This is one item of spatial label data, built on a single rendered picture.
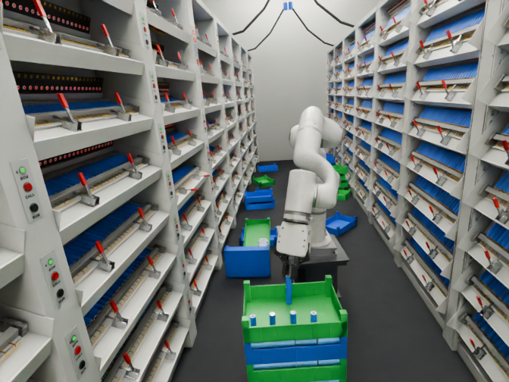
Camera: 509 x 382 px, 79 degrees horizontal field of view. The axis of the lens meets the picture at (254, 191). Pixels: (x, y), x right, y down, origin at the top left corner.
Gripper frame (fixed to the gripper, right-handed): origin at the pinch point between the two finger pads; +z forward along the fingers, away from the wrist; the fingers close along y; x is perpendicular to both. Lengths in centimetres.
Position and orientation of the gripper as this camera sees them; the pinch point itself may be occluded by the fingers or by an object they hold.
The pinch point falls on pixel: (289, 270)
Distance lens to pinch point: 100.0
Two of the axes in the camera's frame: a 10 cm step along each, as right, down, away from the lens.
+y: -8.7, -0.9, 4.9
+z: -1.4, 9.9, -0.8
